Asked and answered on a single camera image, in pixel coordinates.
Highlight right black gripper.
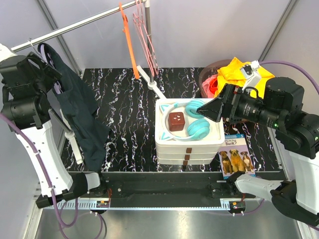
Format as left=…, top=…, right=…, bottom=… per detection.
left=196, top=81, right=283, bottom=128

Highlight orange shorts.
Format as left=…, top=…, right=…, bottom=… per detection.
left=209, top=78, right=218, bottom=94

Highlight pink shorts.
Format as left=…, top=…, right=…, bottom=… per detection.
left=202, top=74, right=217, bottom=98

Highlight lavender plastic hanger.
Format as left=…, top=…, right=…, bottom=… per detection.
left=40, top=44, right=63, bottom=94

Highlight yellow shorts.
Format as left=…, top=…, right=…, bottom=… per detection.
left=214, top=57, right=275, bottom=98

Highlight navy blue shorts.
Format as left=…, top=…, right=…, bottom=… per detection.
left=37, top=43, right=110, bottom=172

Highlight orange plastic hanger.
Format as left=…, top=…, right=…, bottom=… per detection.
left=119, top=3, right=140, bottom=79

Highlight pink wire hanger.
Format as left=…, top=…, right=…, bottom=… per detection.
left=133, top=0, right=158, bottom=73
left=132, top=0, right=159, bottom=75

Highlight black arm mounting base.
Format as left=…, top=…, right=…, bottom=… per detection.
left=102, top=172, right=243, bottom=210

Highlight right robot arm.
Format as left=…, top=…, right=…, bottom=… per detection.
left=197, top=77, right=319, bottom=228

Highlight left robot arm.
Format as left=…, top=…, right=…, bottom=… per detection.
left=0, top=45, right=108, bottom=209

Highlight brown translucent basket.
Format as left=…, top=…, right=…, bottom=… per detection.
left=198, top=59, right=246, bottom=123

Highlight teal cat-ear headphones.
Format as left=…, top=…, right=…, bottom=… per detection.
left=159, top=99, right=210, bottom=141

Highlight brown cube charger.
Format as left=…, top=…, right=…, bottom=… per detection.
left=168, top=112, right=185, bottom=131

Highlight white stacked storage box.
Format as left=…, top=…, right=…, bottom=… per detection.
left=155, top=98, right=225, bottom=165

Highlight dog picture book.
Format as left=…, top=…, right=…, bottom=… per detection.
left=218, top=134, right=255, bottom=179

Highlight metal clothes rack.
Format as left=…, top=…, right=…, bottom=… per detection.
left=9, top=0, right=172, bottom=165

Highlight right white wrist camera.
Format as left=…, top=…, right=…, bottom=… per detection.
left=240, top=60, right=262, bottom=93

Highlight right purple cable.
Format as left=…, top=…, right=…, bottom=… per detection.
left=245, top=59, right=319, bottom=229

